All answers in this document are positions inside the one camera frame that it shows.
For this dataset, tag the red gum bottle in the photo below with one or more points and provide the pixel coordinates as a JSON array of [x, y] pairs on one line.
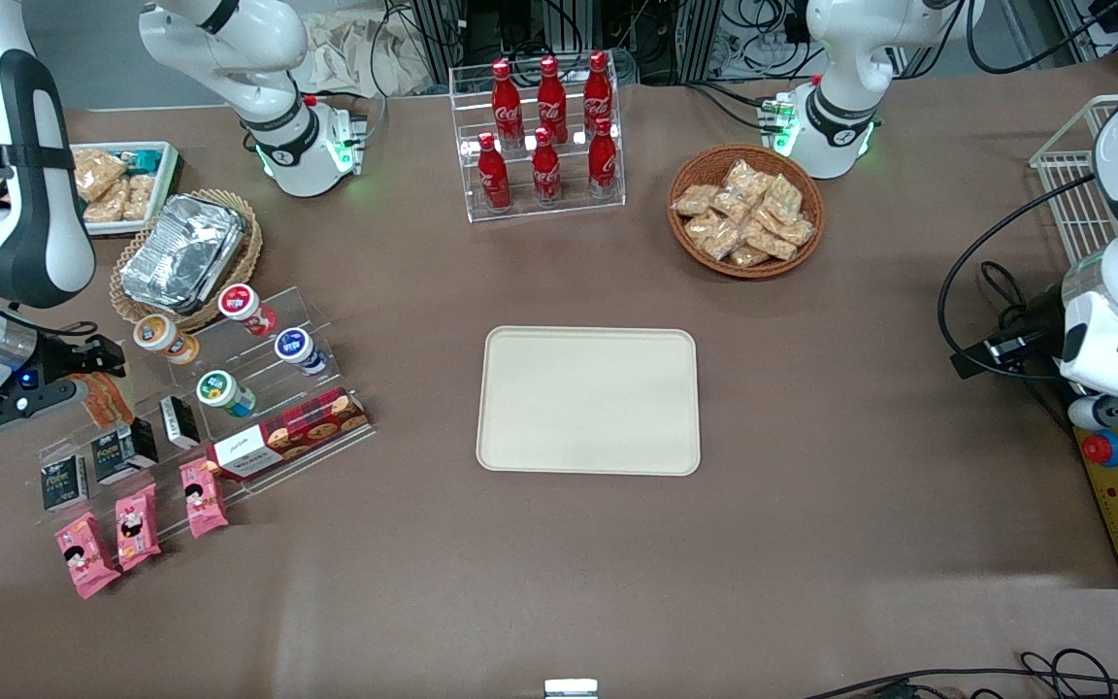
[[244, 306]]

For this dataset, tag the black tissue pack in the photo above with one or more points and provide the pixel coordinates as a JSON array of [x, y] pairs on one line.
[[122, 453], [180, 422], [64, 483]]

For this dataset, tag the clear-wrapped brown snack pack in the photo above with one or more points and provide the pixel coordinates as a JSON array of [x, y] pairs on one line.
[[693, 200], [714, 233], [748, 256], [772, 241], [96, 171], [784, 197], [748, 180], [108, 207], [140, 196], [798, 231]]

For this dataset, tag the pink cartoon snack pack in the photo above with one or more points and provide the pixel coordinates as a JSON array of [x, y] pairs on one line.
[[137, 527], [202, 500], [85, 555]]

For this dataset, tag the oval wicker basket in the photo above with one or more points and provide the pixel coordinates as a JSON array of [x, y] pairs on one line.
[[244, 267]]

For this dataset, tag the small white box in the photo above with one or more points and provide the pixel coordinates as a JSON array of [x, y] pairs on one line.
[[571, 689]]

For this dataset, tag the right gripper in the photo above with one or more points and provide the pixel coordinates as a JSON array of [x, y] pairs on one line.
[[67, 357]]

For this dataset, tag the clear acrylic stepped shelf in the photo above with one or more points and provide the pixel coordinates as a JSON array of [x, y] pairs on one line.
[[258, 374]]

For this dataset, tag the green gum bottle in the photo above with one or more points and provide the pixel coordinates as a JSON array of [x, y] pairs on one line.
[[222, 391]]

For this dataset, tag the clear acrylic bottle rack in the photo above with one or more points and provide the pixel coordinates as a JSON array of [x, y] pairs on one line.
[[535, 212]]

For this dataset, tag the orange gum bottle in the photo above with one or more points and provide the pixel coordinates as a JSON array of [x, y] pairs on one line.
[[161, 337]]

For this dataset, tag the beige cloth bag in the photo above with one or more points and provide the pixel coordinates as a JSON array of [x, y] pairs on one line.
[[355, 53]]

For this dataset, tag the sandwich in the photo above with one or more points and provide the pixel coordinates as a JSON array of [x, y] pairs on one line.
[[113, 403]]

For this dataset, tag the silver foil container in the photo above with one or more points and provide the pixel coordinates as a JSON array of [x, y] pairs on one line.
[[180, 254]]

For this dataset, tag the white teal snack bin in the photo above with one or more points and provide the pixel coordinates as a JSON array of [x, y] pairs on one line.
[[169, 180]]

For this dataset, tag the cream rectangular tray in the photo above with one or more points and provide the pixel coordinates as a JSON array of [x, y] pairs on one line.
[[588, 400]]

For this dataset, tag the round brown wicker basket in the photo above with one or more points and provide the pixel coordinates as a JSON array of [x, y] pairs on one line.
[[680, 228]]

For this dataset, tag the purple gum bottle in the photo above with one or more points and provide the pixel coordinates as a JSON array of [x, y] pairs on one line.
[[297, 349]]

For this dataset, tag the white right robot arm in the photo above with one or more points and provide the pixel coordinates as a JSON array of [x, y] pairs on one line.
[[25, 194]]

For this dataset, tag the red cola bottle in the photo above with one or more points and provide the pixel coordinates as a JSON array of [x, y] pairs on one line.
[[507, 97], [546, 170], [598, 87], [603, 160], [551, 92], [494, 175]]

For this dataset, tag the red plaid cookie box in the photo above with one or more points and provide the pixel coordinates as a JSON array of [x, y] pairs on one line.
[[292, 432]]

